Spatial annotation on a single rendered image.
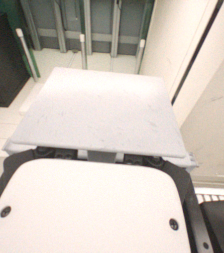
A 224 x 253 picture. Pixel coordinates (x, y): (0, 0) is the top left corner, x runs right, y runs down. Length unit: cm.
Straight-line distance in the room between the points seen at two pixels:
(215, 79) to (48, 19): 113
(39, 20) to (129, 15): 59
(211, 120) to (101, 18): 100
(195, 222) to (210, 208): 40
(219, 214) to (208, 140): 29
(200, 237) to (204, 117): 20
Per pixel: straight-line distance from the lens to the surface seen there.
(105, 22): 119
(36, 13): 129
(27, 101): 77
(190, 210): 21
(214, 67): 27
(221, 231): 61
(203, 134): 37
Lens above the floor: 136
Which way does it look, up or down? 49 degrees down
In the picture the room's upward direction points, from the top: 6 degrees clockwise
